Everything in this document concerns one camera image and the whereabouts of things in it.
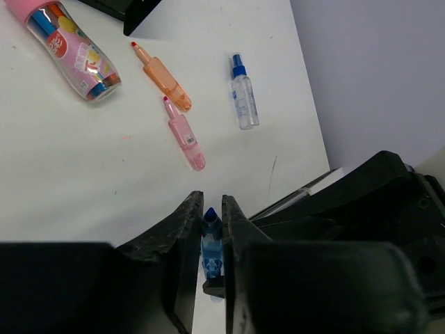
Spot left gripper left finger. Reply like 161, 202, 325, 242
1, 191, 204, 333

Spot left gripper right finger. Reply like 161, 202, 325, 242
222, 196, 432, 333

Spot blue highlighter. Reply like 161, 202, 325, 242
201, 207, 224, 280

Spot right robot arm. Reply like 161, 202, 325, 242
253, 151, 444, 244

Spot pink highlighter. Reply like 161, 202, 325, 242
163, 96, 206, 171

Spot clear blue-capped spray bottle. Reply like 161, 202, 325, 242
232, 53, 259, 130

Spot orange highlighter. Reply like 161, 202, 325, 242
131, 42, 192, 112

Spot pink-capped marker tube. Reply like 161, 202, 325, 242
5, 0, 121, 101

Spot black slatted pen holder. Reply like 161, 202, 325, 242
80, 0, 161, 36

